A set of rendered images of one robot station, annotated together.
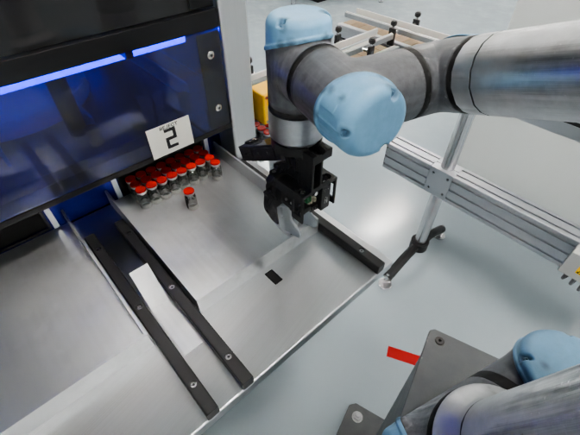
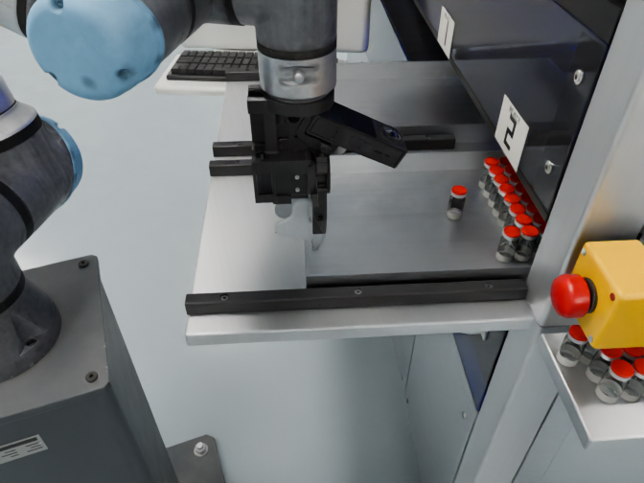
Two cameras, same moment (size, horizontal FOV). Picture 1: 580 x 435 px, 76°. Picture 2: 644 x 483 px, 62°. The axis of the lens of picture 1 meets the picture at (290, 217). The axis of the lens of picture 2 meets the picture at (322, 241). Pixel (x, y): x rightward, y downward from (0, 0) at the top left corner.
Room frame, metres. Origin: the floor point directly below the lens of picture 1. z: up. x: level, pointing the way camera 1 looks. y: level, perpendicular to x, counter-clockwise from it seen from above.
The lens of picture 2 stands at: (0.77, -0.38, 1.35)
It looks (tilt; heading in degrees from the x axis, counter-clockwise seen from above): 41 degrees down; 129
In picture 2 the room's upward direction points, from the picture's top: straight up
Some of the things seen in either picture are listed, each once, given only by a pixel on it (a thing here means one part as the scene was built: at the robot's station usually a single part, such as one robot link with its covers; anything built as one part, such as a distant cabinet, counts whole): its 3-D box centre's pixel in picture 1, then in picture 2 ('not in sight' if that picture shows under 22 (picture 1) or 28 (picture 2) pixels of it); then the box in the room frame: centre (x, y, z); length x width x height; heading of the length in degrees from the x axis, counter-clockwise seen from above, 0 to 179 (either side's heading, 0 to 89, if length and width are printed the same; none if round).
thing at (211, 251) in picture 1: (208, 211); (425, 213); (0.52, 0.16, 0.90); 0.34 x 0.26 x 0.04; 42
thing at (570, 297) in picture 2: not in sight; (575, 295); (0.74, 0.02, 0.99); 0.04 x 0.04 x 0.04; 42
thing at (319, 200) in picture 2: not in sight; (317, 198); (0.47, -0.01, 1.00); 0.05 x 0.02 x 0.09; 132
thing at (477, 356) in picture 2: not in sight; (387, 69); (0.01, 0.86, 0.73); 1.98 x 0.01 x 0.25; 132
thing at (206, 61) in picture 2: not in sight; (254, 65); (-0.15, 0.50, 0.82); 0.40 x 0.14 x 0.02; 34
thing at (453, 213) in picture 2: (191, 199); (456, 203); (0.54, 0.20, 0.90); 0.02 x 0.02 x 0.04
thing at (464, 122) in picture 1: (440, 185); not in sight; (1.11, -0.59, 0.46); 0.09 x 0.09 x 0.77; 42
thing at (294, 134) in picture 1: (298, 121); (297, 69); (0.44, -0.01, 1.14); 0.08 x 0.08 x 0.05
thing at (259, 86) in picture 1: (267, 100); (624, 293); (0.77, 0.05, 0.99); 0.08 x 0.07 x 0.07; 42
